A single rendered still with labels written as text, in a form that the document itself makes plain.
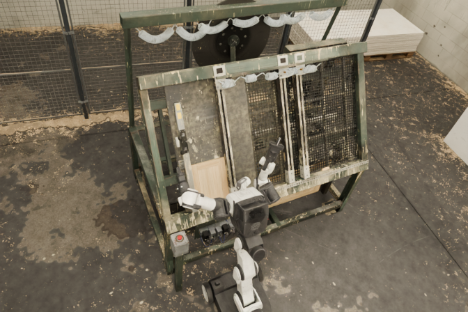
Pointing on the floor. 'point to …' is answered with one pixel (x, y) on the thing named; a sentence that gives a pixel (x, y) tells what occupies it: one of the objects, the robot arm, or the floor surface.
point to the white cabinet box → (459, 137)
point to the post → (178, 273)
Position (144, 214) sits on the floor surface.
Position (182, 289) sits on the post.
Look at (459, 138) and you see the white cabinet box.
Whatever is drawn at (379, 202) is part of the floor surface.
